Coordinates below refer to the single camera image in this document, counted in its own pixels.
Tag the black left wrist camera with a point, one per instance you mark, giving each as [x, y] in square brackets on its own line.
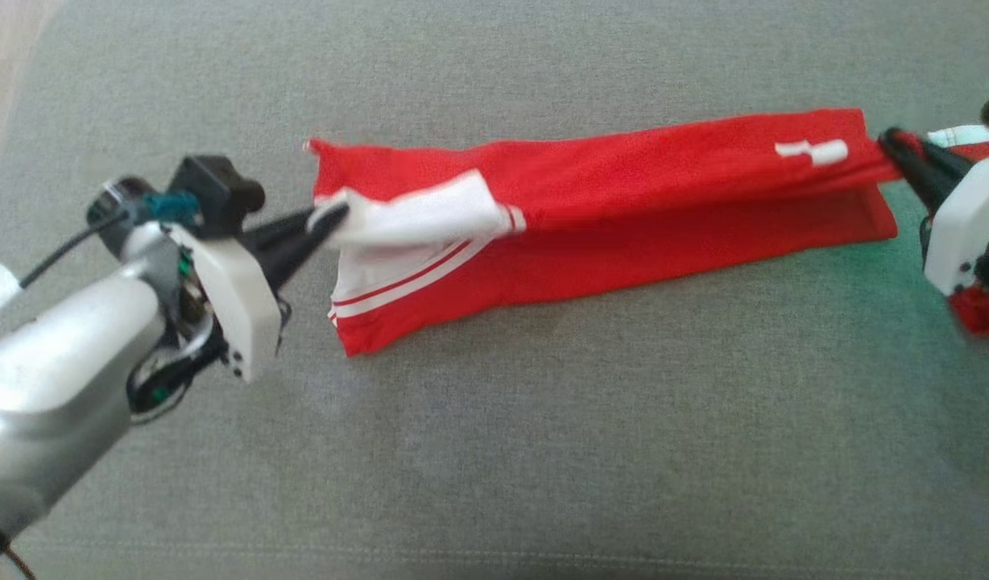
[217, 193]

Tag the red jersey with white stripes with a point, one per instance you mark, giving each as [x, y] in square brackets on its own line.
[623, 217]

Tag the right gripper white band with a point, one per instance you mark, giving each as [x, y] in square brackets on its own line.
[970, 225]

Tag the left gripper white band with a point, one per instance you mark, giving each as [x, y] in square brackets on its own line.
[237, 306]

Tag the large grey sofa seat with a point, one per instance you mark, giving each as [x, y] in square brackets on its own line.
[543, 451]

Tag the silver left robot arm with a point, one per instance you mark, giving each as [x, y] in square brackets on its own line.
[51, 379]

